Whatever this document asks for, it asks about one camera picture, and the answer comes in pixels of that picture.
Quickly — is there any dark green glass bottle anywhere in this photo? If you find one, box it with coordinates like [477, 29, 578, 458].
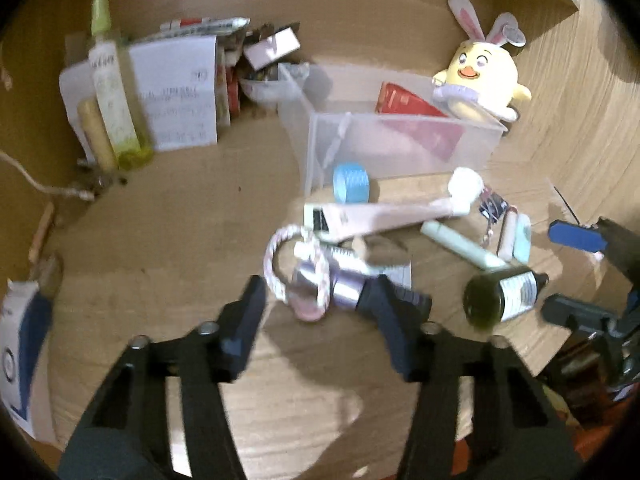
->
[462, 266, 549, 330]

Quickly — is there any white red cylindrical tube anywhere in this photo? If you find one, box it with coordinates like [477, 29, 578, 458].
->
[497, 206, 518, 262]

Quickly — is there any light green slim tube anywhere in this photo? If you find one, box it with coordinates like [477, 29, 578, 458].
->
[421, 220, 508, 270]

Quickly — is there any pink cosmetic tube white cap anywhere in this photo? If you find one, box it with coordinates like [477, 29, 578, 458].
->
[303, 167, 485, 243]

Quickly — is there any mint blue white bottle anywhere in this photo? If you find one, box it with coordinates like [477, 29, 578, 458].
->
[513, 214, 532, 264]

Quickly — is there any blue white carton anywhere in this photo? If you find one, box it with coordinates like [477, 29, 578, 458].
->
[1, 281, 56, 444]

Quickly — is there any red foil packet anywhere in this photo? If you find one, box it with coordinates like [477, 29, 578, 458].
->
[375, 81, 464, 162]

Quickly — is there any yellow bunny-eared chick plush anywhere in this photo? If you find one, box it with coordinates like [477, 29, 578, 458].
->
[432, 0, 532, 122]

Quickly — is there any clear plastic storage bin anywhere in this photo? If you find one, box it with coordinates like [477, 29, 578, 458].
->
[277, 64, 506, 195]

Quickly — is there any beige cylinder stick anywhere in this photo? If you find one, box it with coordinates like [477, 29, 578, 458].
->
[77, 96, 118, 172]

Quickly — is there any stack of booklets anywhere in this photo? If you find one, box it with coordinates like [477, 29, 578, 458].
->
[134, 25, 250, 128]

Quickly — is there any white folded paper sheet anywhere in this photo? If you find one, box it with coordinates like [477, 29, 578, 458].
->
[58, 34, 220, 164]

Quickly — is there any white bowl of beads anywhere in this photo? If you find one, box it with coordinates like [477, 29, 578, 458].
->
[240, 63, 310, 110]

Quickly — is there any green spray bottle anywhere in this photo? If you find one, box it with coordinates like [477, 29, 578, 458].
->
[88, 0, 153, 171]

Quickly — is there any small white cardboard box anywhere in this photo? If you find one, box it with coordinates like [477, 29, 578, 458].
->
[243, 27, 300, 70]

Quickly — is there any red white marker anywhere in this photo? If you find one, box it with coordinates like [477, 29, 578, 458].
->
[160, 18, 250, 32]

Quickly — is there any black cable tie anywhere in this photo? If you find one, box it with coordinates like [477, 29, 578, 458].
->
[552, 185, 582, 226]

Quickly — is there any white cord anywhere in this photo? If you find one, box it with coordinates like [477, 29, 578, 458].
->
[0, 148, 97, 203]

